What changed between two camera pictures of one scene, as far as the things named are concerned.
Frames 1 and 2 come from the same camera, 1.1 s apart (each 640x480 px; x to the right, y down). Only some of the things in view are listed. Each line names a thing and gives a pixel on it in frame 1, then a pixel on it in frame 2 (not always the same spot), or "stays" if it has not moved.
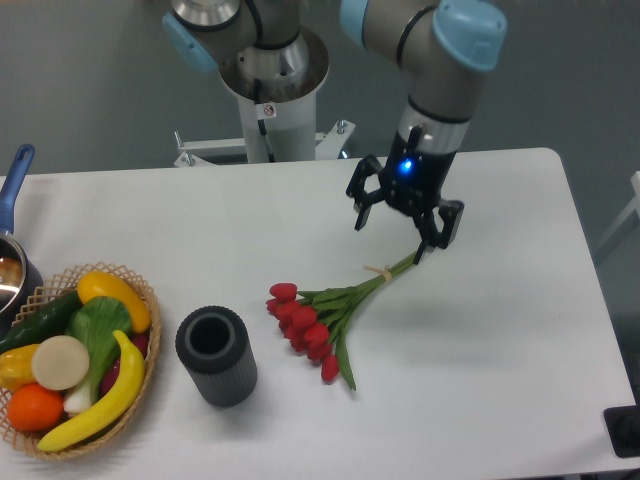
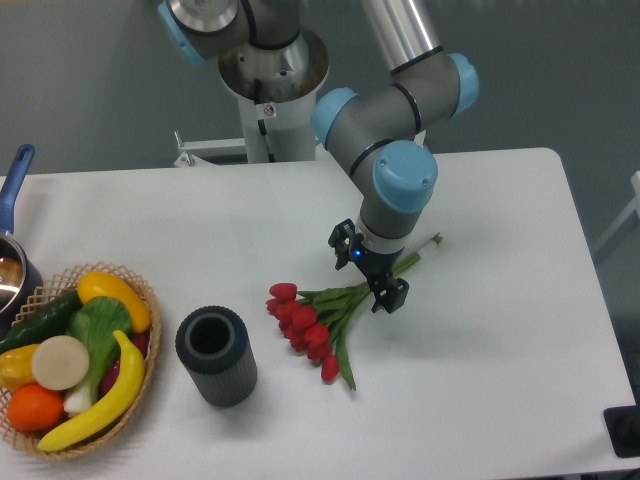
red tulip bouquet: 314,321 stays
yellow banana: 92,424 stays
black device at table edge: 623,427 stays
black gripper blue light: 411,181 -> 375,265
